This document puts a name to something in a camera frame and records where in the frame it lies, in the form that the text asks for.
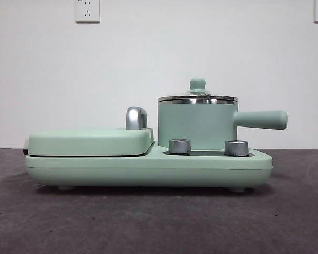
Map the mint green griddle cover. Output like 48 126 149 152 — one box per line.
23 126 154 157

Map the chrome griddle cover handle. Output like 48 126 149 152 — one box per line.
125 106 149 130

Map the mint green handled pot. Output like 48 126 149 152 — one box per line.
157 96 289 149

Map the silver control knob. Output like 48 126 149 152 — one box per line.
168 138 191 155
224 140 249 156

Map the mint green breakfast machine base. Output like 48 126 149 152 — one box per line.
25 141 273 192

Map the glass pot lid green knob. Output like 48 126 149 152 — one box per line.
158 77 239 102

